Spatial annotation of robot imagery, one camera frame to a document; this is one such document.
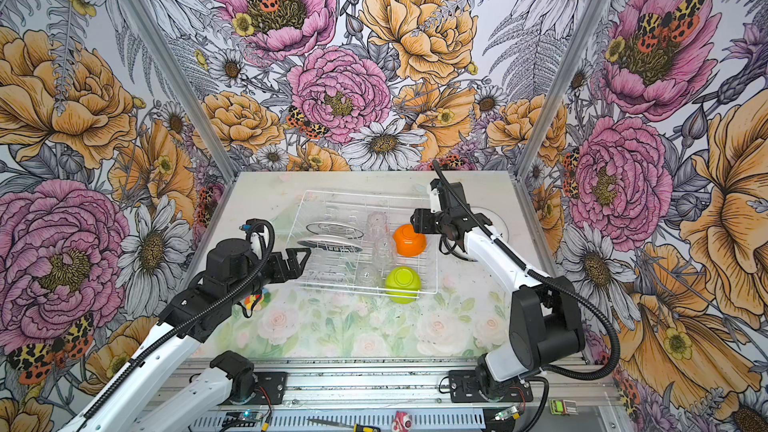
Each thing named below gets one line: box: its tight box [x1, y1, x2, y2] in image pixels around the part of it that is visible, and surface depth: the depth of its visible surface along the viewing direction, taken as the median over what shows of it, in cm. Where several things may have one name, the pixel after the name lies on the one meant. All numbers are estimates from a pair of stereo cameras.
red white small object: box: [391, 410, 412, 432], surface depth 67 cm
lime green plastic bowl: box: [386, 266, 421, 305], surface depth 87 cm
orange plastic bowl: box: [393, 224, 427, 257], surface depth 97 cm
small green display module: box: [549, 398, 579, 416], surface depth 71 cm
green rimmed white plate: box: [306, 222, 365, 239], surface depth 98 cm
